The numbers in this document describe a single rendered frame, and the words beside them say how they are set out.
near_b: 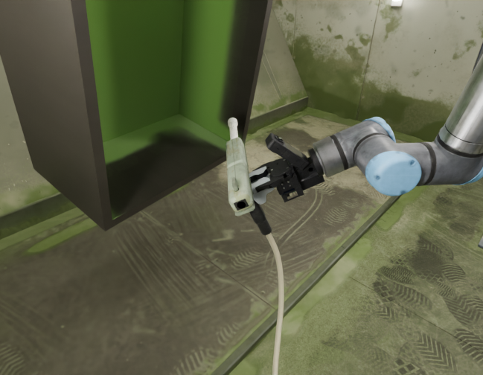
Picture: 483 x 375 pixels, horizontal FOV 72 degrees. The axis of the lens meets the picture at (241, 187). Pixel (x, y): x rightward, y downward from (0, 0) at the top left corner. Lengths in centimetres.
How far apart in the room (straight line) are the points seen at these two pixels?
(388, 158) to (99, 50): 86
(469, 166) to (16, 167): 165
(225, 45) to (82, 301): 102
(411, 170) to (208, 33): 83
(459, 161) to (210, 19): 86
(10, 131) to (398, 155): 158
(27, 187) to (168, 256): 72
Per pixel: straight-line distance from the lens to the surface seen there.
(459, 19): 250
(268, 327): 120
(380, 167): 69
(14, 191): 175
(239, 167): 80
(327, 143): 80
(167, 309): 126
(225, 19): 120
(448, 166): 77
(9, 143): 180
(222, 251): 143
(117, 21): 116
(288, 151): 77
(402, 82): 262
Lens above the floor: 102
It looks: 32 degrees down
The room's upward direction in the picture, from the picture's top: straight up
